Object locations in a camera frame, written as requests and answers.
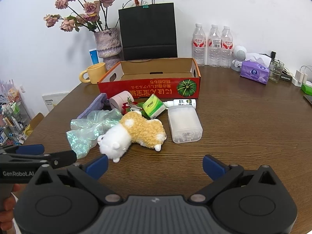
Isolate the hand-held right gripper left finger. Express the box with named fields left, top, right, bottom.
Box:
left=28, top=154, right=122, bottom=203

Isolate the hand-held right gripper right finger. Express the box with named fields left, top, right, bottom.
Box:
left=186, top=154, right=281, bottom=203

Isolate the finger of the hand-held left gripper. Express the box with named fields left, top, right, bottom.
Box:
left=0, top=144, right=45, bottom=155
left=0, top=150, right=77, bottom=169

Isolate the iridescent green plastic bag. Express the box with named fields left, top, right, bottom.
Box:
left=66, top=109, right=123, bottom=160

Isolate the clear cotton swab box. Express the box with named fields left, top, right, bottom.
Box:
left=167, top=105, right=203, bottom=144

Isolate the yellow and white plush alpaca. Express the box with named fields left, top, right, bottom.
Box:
left=97, top=110, right=167, bottom=163

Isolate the purple drawstring pouch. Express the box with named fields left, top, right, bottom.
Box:
left=77, top=93, right=110, bottom=120

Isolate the red rose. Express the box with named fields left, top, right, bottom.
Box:
left=121, top=99, right=147, bottom=117

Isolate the white spray bottle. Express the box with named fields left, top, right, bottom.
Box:
left=163, top=99, right=197, bottom=109

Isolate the green tissue packet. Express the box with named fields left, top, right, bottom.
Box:
left=142, top=95, right=167, bottom=120

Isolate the red cardboard box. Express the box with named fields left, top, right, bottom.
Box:
left=97, top=58, right=201, bottom=101

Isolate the brown wooden desktop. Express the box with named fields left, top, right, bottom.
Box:
left=23, top=65, right=312, bottom=234

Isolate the person's left hand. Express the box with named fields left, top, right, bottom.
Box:
left=0, top=184, right=27, bottom=228

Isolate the display rack of packets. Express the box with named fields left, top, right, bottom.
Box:
left=0, top=79, right=32, bottom=147

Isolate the white flat box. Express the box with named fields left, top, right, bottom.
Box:
left=42, top=92, right=70, bottom=113

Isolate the yellow mug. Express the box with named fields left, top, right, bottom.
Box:
left=80, top=63, right=108, bottom=85

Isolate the purple tissue pack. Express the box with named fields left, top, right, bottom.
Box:
left=240, top=53, right=272, bottom=85

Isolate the clear glass cup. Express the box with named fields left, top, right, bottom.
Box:
left=269, top=60, right=285, bottom=82

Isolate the white round robot toy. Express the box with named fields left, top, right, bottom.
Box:
left=231, top=45, right=247, bottom=72

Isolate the clear water bottle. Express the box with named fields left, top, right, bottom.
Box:
left=208, top=24, right=222, bottom=68
left=192, top=23, right=206, bottom=67
left=221, top=26, right=234, bottom=69

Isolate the purple ceramic vase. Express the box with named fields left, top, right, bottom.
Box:
left=94, top=27, right=122, bottom=71

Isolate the white charger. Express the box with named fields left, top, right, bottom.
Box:
left=292, top=69, right=309, bottom=87

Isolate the black paper bag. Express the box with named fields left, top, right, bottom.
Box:
left=118, top=0, right=178, bottom=61

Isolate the dried pink rose bouquet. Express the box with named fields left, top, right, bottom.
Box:
left=43, top=0, right=140, bottom=33

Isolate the white charging cable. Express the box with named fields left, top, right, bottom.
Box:
left=299, top=65, right=312, bottom=78

